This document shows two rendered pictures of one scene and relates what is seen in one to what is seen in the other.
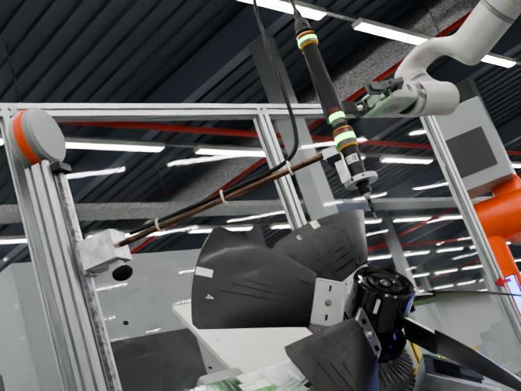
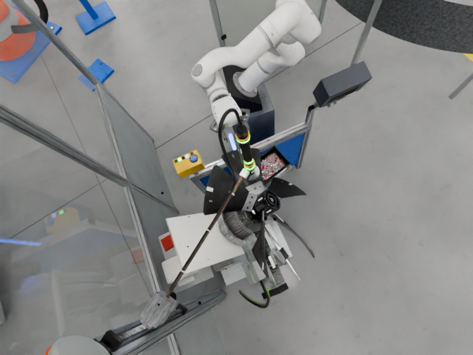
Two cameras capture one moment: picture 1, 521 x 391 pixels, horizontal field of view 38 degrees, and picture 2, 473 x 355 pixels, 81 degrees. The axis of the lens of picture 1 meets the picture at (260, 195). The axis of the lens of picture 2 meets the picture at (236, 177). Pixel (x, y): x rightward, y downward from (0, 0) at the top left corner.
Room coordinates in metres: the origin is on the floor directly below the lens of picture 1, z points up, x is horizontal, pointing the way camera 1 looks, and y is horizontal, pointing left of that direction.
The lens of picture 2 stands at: (1.33, 0.14, 2.58)
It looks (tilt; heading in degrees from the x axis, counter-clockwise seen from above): 71 degrees down; 308
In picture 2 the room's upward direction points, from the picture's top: 23 degrees counter-clockwise
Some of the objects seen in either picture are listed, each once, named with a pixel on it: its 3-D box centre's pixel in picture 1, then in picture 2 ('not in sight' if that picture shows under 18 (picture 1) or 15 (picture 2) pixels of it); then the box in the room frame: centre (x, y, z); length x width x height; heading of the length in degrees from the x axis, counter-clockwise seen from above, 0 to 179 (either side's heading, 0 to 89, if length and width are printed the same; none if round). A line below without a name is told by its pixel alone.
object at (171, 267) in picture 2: not in sight; (181, 270); (1.84, 0.31, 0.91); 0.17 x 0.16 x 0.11; 40
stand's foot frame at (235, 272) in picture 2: not in sight; (248, 245); (1.59, 0.02, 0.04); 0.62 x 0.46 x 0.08; 40
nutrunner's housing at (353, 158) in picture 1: (329, 98); (247, 154); (1.52, -0.21, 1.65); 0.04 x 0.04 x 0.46
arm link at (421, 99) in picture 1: (408, 98); (219, 98); (1.68, -0.41, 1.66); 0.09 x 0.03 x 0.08; 40
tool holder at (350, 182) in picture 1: (350, 164); (249, 170); (1.52, -0.20, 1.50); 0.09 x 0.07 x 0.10; 75
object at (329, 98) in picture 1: (325, 87); (246, 151); (1.52, -0.21, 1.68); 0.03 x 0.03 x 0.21
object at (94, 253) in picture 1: (102, 252); (158, 310); (1.68, 0.39, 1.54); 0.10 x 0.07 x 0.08; 75
